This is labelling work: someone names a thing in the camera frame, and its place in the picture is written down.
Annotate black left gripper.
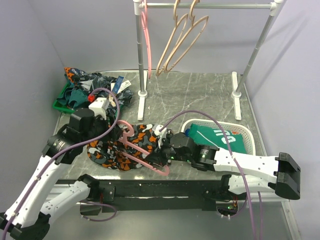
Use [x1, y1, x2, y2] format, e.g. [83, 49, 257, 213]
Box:
[81, 112, 124, 146]

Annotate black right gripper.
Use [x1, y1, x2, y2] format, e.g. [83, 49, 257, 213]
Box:
[145, 135, 192, 166]

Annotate pink hanger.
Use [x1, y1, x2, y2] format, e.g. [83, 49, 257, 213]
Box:
[141, 0, 152, 79]
[116, 119, 170, 176]

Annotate orange camouflage shorts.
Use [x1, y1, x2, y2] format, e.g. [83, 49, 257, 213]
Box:
[87, 120, 169, 176]

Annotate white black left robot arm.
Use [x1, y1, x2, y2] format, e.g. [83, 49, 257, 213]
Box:
[0, 108, 120, 240]

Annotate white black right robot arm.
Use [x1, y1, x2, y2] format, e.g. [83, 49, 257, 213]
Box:
[160, 132, 301, 200]

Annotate beige hanger left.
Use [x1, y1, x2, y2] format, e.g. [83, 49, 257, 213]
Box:
[155, 0, 189, 77]

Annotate beige hanger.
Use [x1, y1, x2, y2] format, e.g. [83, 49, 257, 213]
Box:
[168, 0, 209, 71]
[155, 0, 189, 77]

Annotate beige hanger right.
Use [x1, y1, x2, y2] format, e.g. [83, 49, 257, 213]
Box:
[168, 0, 209, 71]

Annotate blue garment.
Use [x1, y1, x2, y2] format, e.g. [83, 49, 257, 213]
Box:
[184, 128, 191, 137]

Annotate green jersey garment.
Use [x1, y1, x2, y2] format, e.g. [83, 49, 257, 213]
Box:
[189, 123, 247, 154]

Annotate teal garment in tray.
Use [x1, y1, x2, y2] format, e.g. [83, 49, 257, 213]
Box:
[56, 86, 90, 110]

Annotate green plastic tray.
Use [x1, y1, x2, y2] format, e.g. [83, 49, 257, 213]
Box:
[52, 82, 75, 114]

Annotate dark patterned garment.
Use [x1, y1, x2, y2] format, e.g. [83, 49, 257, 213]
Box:
[64, 66, 134, 118]

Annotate blue white clothing tag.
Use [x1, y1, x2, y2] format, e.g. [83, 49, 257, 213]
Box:
[110, 76, 132, 94]

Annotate white plastic laundry basket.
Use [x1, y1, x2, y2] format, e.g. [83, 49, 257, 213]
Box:
[181, 118, 256, 156]

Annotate silver white clothes rack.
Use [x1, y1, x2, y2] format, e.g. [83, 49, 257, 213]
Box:
[133, 0, 283, 121]

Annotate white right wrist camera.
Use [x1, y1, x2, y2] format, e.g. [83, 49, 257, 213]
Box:
[152, 124, 167, 148]

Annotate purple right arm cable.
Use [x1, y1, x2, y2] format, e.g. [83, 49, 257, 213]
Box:
[159, 109, 263, 240]

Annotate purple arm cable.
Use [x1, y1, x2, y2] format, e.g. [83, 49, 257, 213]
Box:
[0, 87, 121, 233]
[159, 109, 263, 240]

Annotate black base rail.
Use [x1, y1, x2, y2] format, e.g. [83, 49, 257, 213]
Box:
[57, 178, 251, 213]

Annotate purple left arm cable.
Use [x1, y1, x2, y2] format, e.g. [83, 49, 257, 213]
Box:
[0, 87, 121, 233]

